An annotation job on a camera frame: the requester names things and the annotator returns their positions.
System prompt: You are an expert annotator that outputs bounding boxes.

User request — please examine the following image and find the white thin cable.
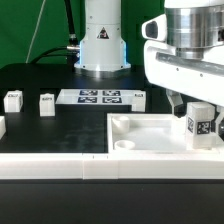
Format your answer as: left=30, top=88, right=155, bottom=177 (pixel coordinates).
left=25, top=0, right=48, bottom=64

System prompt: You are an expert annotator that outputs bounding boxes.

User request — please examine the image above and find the white marker sheet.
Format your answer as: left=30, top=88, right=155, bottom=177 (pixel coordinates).
left=56, top=89, right=144, bottom=105

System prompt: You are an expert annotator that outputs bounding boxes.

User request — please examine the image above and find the black cable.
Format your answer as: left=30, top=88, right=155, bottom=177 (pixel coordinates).
left=29, top=0, right=82, bottom=65

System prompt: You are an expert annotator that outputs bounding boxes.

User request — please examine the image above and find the white U-shaped fence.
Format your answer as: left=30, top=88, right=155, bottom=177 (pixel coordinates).
left=0, top=116, right=224, bottom=179

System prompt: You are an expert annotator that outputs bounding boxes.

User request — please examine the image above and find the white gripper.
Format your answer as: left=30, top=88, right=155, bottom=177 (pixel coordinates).
left=141, top=15, right=224, bottom=135

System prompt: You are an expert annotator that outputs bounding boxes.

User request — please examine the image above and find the white square tabletop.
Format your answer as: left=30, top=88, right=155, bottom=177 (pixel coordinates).
left=107, top=113, right=224, bottom=154

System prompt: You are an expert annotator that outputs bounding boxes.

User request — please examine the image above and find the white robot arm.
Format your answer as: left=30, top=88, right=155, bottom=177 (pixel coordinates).
left=75, top=0, right=224, bottom=132

